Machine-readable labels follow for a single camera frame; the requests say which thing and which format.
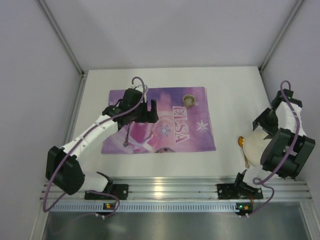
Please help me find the cream bear plate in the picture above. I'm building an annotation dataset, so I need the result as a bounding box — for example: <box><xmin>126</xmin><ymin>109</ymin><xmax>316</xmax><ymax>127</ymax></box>
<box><xmin>244</xmin><ymin>129</ymin><xmax>271</xmax><ymax>167</ymax></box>

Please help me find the iridescent purple fork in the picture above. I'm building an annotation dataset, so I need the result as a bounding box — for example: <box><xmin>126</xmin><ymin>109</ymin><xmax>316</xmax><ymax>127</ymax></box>
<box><xmin>123</xmin><ymin>124</ymin><xmax>131</xmax><ymax>148</ymax></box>

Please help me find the purple Elsa placemat cloth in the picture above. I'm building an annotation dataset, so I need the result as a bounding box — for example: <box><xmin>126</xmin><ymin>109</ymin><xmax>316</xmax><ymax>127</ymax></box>
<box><xmin>101</xmin><ymin>87</ymin><xmax>216</xmax><ymax>155</ymax></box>

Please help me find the speckled beige cup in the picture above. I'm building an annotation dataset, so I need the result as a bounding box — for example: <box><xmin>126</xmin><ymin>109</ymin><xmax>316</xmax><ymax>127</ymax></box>
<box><xmin>182</xmin><ymin>94</ymin><xmax>196</xmax><ymax>108</ymax></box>

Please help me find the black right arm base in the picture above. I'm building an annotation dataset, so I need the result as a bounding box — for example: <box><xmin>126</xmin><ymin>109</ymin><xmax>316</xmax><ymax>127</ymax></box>
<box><xmin>216</xmin><ymin>170</ymin><xmax>264</xmax><ymax>200</ymax></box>

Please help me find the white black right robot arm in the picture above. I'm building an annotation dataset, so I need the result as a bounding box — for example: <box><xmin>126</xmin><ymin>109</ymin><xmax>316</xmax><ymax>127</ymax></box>
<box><xmin>242</xmin><ymin>89</ymin><xmax>316</xmax><ymax>187</ymax></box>

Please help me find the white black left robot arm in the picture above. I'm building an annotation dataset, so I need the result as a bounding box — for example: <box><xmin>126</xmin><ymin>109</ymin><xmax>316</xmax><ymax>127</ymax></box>
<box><xmin>45</xmin><ymin>88</ymin><xmax>159</xmax><ymax>195</ymax></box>

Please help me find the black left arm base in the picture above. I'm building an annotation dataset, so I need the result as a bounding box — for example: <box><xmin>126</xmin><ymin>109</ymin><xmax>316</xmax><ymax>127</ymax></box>
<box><xmin>84</xmin><ymin>183</ymin><xmax>129</xmax><ymax>200</ymax></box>

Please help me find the gold spoon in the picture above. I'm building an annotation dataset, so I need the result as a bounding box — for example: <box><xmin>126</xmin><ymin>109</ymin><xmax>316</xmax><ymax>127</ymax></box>
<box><xmin>237</xmin><ymin>136</ymin><xmax>250</xmax><ymax>169</ymax></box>

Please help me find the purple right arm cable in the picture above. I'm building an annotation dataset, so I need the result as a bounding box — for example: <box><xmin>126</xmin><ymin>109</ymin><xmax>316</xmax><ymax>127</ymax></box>
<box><xmin>249</xmin><ymin>80</ymin><xmax>301</xmax><ymax>217</ymax></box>

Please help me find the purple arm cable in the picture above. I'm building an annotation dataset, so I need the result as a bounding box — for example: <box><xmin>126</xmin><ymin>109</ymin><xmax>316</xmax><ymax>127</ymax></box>
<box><xmin>249</xmin><ymin>80</ymin><xmax>301</xmax><ymax>217</ymax></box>
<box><xmin>42</xmin><ymin>76</ymin><xmax>148</xmax><ymax>213</ymax></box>

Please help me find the aluminium front rail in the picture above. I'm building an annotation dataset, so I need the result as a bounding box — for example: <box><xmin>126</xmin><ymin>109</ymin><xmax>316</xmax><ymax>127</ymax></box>
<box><xmin>39</xmin><ymin>176</ymin><xmax>313</xmax><ymax>202</ymax></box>

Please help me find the white slotted cable duct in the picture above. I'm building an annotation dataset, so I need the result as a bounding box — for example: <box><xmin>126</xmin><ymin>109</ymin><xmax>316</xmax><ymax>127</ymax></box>
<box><xmin>51</xmin><ymin>201</ymin><xmax>252</xmax><ymax>213</ymax></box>

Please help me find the right aluminium frame post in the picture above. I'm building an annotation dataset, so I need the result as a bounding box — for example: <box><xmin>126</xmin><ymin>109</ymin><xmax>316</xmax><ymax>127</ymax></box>
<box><xmin>258</xmin><ymin>0</ymin><xmax>306</xmax><ymax>74</ymax></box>

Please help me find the aluminium frame post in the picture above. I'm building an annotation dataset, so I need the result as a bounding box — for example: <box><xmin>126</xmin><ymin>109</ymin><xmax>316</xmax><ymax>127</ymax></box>
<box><xmin>258</xmin><ymin>0</ymin><xmax>306</xmax><ymax>74</ymax></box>
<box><xmin>37</xmin><ymin>0</ymin><xmax>86</xmax><ymax>76</ymax></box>

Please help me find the left aluminium frame post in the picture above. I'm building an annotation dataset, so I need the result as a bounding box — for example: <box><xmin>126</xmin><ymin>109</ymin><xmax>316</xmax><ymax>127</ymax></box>
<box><xmin>37</xmin><ymin>0</ymin><xmax>86</xmax><ymax>76</ymax></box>

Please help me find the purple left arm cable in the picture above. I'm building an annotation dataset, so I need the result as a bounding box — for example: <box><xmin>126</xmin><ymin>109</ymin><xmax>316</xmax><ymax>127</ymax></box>
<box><xmin>42</xmin><ymin>76</ymin><xmax>148</xmax><ymax>213</ymax></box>

